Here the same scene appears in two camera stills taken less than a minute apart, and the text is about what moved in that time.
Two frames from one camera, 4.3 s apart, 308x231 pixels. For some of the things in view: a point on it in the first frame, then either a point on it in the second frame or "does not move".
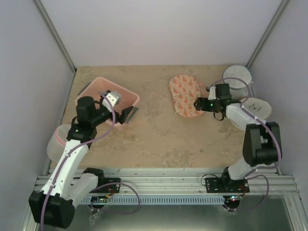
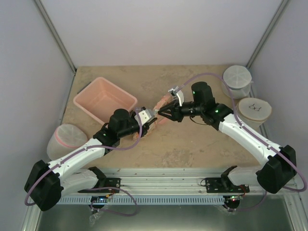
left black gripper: x=124 y=114 -> x=146 y=126
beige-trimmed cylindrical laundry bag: x=257 y=108 does not move
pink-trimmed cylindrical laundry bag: x=57 y=142 does not move
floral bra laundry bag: x=186 y=89 -> x=160 y=119
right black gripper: x=204 y=107 -> x=176 y=115
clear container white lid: x=239 y=90 does not move
